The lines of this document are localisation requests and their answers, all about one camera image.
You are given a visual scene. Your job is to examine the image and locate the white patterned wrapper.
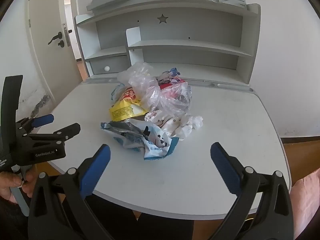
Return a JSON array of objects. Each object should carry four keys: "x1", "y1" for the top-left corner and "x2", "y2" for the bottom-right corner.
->
[{"x1": 144, "y1": 110, "x2": 181, "y2": 137}]

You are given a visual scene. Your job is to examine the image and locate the clear plastic bag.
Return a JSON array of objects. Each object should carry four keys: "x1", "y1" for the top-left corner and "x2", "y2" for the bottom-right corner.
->
[{"x1": 117, "y1": 62, "x2": 192, "y2": 116}]

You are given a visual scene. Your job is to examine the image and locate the black door handle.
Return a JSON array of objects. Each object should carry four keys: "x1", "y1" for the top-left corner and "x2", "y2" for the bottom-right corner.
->
[{"x1": 48, "y1": 29, "x2": 73, "y2": 48}]

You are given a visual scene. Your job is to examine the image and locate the white tissue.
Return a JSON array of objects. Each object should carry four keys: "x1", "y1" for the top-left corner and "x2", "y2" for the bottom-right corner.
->
[{"x1": 175, "y1": 114, "x2": 203, "y2": 140}]

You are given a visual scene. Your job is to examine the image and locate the white desk hutch shelf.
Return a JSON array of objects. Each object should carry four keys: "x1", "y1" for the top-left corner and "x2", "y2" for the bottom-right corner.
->
[{"x1": 75, "y1": 0, "x2": 261, "y2": 86}]

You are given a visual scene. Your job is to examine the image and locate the person's right hand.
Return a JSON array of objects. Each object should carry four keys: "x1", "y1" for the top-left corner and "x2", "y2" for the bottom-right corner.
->
[{"x1": 290, "y1": 168, "x2": 319, "y2": 239}]

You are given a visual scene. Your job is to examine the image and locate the white drawer with knob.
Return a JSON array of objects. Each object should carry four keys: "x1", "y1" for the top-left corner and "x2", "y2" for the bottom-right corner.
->
[{"x1": 89, "y1": 56, "x2": 130, "y2": 75}]

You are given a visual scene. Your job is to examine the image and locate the yellow snack bag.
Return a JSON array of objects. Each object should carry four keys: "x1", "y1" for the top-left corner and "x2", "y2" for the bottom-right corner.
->
[{"x1": 109, "y1": 84, "x2": 148, "y2": 121}]

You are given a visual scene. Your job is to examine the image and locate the red plastic cup lid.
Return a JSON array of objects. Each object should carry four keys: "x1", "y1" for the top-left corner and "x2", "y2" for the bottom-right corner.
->
[{"x1": 159, "y1": 77, "x2": 185, "y2": 98}]

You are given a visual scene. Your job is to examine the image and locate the blue white cow bag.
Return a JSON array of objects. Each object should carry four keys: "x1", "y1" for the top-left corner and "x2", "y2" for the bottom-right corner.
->
[{"x1": 100, "y1": 119, "x2": 179, "y2": 160}]

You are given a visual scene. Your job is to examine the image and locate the white door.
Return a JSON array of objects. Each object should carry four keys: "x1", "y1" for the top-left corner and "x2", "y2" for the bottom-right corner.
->
[{"x1": 27, "y1": 0, "x2": 82, "y2": 104}]

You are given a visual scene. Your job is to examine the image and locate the person's left hand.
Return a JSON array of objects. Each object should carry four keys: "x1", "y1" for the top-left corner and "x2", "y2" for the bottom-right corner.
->
[{"x1": 0, "y1": 165, "x2": 38, "y2": 203}]

